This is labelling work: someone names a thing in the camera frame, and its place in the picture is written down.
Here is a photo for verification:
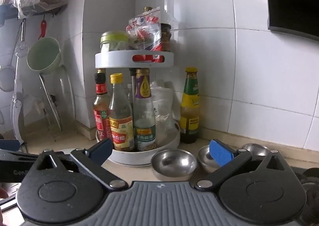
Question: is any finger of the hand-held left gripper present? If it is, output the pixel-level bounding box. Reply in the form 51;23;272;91
0;149;75;167
0;140;21;153

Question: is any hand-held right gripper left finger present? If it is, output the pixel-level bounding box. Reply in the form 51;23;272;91
32;138;129;190

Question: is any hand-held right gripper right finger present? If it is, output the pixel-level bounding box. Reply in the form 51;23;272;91
195;139;289;190

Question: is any medium steel bowl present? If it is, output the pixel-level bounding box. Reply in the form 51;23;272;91
198;145;225;173

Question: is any small steel bowl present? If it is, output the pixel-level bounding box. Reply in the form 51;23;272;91
240;143;271;157

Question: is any large steel bowl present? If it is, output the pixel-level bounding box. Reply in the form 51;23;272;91
151;149;198;182

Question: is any person's left hand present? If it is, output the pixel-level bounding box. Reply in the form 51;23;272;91
0;187;9;226

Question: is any yellow-cap vinegar bottle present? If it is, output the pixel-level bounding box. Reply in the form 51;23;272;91
109;73;135;152

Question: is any white smiley slotted spatula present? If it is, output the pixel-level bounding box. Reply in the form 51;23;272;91
10;41;28;145

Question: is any red-label dark sauce bottle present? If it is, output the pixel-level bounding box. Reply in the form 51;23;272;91
93;70;112;142

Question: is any green yellow-label sauce bottle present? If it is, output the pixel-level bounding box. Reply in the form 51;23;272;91
180;67;201;144

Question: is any purple-neck soy sauce bottle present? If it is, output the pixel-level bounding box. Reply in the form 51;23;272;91
133;68;157;152

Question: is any steel mesh strainer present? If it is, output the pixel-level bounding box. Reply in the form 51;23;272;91
0;66;16;92

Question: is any glass pot lid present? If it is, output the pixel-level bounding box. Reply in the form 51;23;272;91
58;65;77;123

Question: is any clear plastic bag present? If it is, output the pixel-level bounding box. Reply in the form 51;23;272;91
150;80;175;143

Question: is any green plastic scoop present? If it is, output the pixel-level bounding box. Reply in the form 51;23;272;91
27;37;62;75

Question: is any white two-tier spice rack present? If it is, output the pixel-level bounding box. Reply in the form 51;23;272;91
95;50;181;167

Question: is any green-lid glass jar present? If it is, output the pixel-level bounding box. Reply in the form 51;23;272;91
100;31;130;53

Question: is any red plastic hanging tool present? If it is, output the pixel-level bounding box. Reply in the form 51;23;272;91
38;19;47;40

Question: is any red and white snack bag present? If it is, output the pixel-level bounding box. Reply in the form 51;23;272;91
126;6;163;63

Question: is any dark glass jar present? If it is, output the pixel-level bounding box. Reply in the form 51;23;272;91
161;23;172;52

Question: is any steel wire lid rack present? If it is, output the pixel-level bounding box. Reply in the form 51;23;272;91
38;74;63;132

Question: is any steel utensil handle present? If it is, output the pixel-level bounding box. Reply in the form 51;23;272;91
20;19;27;42

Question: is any wall shelf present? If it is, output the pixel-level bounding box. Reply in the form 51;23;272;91
0;1;68;21

